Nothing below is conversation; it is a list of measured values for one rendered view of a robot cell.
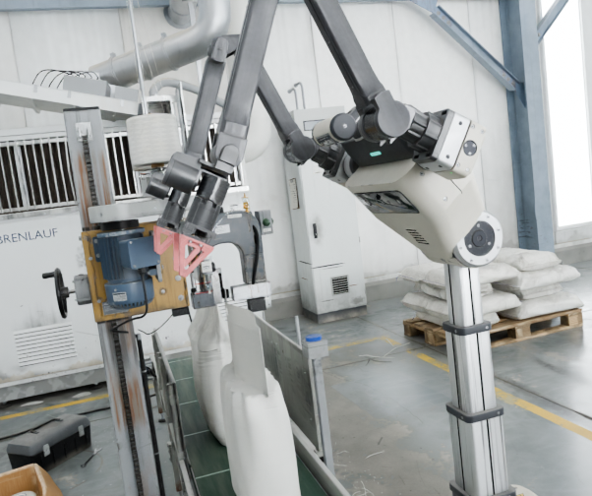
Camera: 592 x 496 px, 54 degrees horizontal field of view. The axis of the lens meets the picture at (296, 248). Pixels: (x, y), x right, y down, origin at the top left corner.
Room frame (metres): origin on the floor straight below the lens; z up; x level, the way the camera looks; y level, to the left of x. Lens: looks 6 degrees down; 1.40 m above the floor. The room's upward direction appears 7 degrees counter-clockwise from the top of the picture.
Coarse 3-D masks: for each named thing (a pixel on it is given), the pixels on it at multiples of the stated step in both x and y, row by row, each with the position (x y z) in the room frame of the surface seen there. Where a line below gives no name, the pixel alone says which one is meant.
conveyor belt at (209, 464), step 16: (176, 368) 3.52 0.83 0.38; (192, 368) 3.48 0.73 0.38; (176, 384) 3.21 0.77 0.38; (192, 384) 3.17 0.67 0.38; (192, 400) 2.91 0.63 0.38; (192, 416) 2.68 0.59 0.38; (192, 432) 2.49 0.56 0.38; (208, 432) 2.47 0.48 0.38; (192, 448) 2.32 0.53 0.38; (208, 448) 2.30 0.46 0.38; (224, 448) 2.29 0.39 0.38; (192, 464) 2.18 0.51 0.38; (208, 464) 2.16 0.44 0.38; (224, 464) 2.14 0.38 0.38; (208, 480) 2.03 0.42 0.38; (224, 480) 2.01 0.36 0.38; (304, 480) 1.94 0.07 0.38
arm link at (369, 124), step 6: (372, 108) 1.27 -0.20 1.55; (408, 108) 1.26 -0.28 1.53; (414, 108) 1.26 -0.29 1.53; (366, 114) 1.28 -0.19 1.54; (372, 114) 1.25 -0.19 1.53; (414, 114) 1.26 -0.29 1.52; (366, 120) 1.27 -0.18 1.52; (372, 120) 1.24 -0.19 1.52; (366, 126) 1.27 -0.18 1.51; (372, 126) 1.25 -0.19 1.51; (366, 132) 1.28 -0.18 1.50; (372, 132) 1.26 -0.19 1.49; (378, 132) 1.24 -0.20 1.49; (372, 138) 1.29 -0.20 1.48; (378, 138) 1.27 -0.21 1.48; (384, 138) 1.25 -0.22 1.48; (390, 138) 1.24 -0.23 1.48
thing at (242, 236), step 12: (252, 216) 2.13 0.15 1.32; (240, 228) 2.12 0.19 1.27; (252, 228) 2.13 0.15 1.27; (216, 240) 2.09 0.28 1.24; (228, 240) 2.10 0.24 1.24; (240, 240) 2.12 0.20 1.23; (252, 240) 2.13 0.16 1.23; (240, 252) 2.15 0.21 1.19; (252, 252) 2.13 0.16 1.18; (252, 264) 2.13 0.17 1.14; (264, 264) 2.14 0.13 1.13; (252, 276) 2.12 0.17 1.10; (264, 276) 2.14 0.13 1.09; (204, 288) 2.07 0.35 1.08
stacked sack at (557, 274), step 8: (520, 272) 4.64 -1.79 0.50; (528, 272) 4.59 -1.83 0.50; (536, 272) 4.58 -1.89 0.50; (544, 272) 4.56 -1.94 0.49; (552, 272) 4.56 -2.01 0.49; (560, 272) 4.57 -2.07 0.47; (568, 272) 4.59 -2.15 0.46; (576, 272) 4.62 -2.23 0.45; (504, 280) 4.60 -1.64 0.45; (512, 280) 4.53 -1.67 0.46; (520, 280) 4.46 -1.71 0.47; (528, 280) 4.45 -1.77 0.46; (536, 280) 4.48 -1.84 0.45; (544, 280) 4.50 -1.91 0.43; (552, 280) 4.53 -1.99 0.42; (560, 280) 4.56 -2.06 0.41; (504, 288) 4.60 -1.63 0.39; (512, 288) 4.51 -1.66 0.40; (520, 288) 4.43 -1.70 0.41; (528, 288) 4.47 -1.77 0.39
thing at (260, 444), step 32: (256, 352) 1.64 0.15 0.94; (224, 384) 1.85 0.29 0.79; (256, 384) 1.67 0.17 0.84; (224, 416) 1.88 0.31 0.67; (256, 416) 1.63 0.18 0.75; (288, 416) 1.68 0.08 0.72; (256, 448) 1.63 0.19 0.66; (288, 448) 1.66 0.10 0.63; (256, 480) 1.63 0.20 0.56; (288, 480) 1.65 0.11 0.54
